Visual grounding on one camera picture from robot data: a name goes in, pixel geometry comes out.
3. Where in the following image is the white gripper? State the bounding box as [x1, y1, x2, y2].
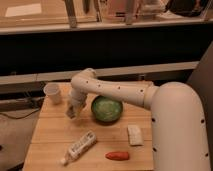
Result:
[66, 90, 87, 118]

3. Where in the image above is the orange toy carrot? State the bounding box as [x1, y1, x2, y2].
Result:
[105, 152, 129, 161]

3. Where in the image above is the white tube bottle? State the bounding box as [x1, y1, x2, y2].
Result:
[60, 131, 97, 166]

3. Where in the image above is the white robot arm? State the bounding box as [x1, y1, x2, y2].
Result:
[70, 68, 212, 171]

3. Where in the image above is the white paper cup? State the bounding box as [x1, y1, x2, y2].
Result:
[43, 83, 62, 105]

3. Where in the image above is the dark chair back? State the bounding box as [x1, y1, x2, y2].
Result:
[186, 43, 213, 111]

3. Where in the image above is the green bowl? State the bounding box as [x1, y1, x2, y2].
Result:
[91, 96, 123, 123]

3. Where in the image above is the white sponge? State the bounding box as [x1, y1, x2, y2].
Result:
[127, 125, 143, 146]

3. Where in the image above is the black floor cable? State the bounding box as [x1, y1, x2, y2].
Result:
[0, 96, 43, 121]

